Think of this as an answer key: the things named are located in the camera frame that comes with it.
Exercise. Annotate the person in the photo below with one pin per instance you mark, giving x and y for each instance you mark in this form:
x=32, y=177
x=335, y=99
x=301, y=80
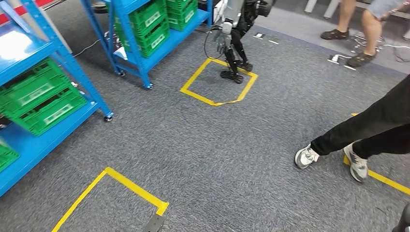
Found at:
x=368, y=128
x=371, y=28

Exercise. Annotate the white paper sheet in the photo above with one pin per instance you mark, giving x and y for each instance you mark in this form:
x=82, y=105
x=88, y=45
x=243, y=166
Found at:
x=121, y=53

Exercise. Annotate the black humanoid robot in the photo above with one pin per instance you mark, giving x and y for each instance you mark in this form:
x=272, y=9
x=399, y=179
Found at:
x=237, y=38

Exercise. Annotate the crooked yellow floor tape square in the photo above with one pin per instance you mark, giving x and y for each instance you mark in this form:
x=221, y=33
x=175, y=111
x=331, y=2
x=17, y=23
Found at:
x=195, y=76

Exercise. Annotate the green plastic crate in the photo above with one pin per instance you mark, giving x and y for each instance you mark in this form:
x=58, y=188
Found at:
x=153, y=41
x=147, y=16
x=184, y=19
x=32, y=86
x=48, y=115
x=179, y=4
x=8, y=158

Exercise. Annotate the blue metal shelf rack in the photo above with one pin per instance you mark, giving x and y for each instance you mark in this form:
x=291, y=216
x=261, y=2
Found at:
x=38, y=144
x=166, y=44

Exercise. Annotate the white furniture legs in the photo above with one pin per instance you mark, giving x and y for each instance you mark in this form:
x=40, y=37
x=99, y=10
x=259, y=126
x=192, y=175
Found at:
x=328, y=9

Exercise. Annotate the floor outlet with white plug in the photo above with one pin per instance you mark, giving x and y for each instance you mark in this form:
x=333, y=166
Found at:
x=334, y=58

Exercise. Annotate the white floor outlet plate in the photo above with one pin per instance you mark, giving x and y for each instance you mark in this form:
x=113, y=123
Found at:
x=349, y=67
x=257, y=35

